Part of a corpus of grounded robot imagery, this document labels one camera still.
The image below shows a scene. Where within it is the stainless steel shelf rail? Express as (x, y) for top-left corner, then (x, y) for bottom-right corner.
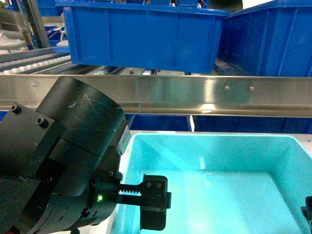
(0, 74), (312, 118)

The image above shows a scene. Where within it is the blue plastic bin centre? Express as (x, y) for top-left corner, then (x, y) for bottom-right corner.
(55, 0), (230, 74)

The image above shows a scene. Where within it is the turquoise plastic bin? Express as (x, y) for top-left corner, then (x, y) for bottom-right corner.
(124, 134), (312, 234)

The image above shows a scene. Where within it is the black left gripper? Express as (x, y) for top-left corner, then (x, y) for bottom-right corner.
(84, 170), (172, 231)

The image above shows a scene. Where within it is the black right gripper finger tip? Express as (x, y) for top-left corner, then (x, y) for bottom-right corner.
(301, 196), (312, 226)

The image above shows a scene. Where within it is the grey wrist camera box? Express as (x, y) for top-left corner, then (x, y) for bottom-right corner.
(115, 114), (131, 155)

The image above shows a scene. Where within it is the blue plastic bin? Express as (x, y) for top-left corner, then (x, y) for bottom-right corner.
(217, 0), (312, 77)
(55, 0), (230, 74)

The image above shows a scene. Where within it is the blue plastic bin right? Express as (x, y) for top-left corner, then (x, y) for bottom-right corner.
(217, 0), (312, 77)

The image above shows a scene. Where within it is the roller conveyor track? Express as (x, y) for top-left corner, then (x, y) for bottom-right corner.
(0, 48), (71, 75)

